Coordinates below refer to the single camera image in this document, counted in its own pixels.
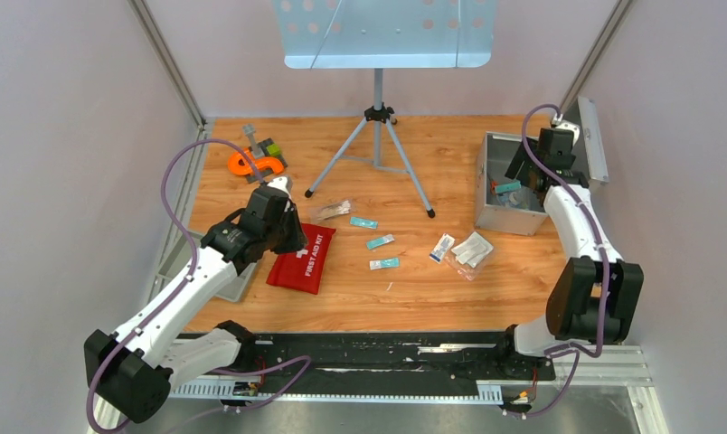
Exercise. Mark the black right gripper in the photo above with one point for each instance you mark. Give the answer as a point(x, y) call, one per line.
point(517, 169)

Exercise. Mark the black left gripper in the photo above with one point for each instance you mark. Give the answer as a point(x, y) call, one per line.
point(298, 239)

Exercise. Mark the adhesive tape pack blue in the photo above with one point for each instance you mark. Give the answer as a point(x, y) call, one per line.
point(512, 195)

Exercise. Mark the red first aid pouch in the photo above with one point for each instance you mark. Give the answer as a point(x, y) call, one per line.
point(303, 270)

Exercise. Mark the grey plastic tray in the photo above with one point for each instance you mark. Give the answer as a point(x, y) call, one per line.
point(180, 253)

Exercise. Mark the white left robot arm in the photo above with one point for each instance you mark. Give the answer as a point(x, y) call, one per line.
point(135, 367)

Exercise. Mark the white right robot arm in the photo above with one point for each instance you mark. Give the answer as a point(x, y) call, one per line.
point(595, 298)

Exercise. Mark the cotton swabs bag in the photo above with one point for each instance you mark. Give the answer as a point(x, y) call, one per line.
point(332, 210)

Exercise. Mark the orange grey toy fixture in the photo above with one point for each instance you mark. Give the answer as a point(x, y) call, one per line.
point(266, 155)

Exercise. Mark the grey metal case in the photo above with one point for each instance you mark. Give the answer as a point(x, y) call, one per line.
point(496, 153)

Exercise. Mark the blue Basewing sachet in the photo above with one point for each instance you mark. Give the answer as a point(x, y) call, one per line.
point(363, 223)

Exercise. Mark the blue white sachet middle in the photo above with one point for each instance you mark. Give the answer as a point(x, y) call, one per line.
point(380, 241)

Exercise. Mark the blue white sachet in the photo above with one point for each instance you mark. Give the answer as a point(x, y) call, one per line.
point(390, 263)
point(380, 241)

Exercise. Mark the blue white sachet lower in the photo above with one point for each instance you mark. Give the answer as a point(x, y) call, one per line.
point(390, 263)

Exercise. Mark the white pads zip bag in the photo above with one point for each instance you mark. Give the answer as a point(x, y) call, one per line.
point(469, 257)

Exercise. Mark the small white blue box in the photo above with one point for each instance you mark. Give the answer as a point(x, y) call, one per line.
point(440, 250)

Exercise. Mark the blue music stand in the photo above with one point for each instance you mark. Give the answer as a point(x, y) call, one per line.
point(381, 36)

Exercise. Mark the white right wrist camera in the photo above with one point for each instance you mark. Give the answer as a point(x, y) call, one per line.
point(558, 122)

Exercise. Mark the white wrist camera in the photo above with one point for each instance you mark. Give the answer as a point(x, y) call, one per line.
point(281, 183)
point(558, 122)

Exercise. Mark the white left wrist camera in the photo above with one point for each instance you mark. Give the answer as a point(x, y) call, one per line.
point(281, 183)

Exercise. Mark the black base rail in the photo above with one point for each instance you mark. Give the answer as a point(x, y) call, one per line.
point(398, 364)

